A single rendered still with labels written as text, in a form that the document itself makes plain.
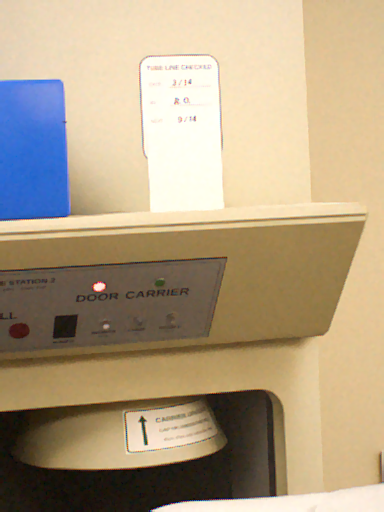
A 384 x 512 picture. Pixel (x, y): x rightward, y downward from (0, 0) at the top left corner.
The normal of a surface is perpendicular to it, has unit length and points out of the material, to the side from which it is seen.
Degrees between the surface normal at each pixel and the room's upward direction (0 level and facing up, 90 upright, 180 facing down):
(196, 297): 135
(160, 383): 90
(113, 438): 66
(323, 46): 90
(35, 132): 90
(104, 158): 90
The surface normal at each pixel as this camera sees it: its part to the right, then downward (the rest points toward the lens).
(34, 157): 0.25, 0.04
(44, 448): -0.59, -0.33
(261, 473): -0.97, 0.06
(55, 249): 0.22, 0.73
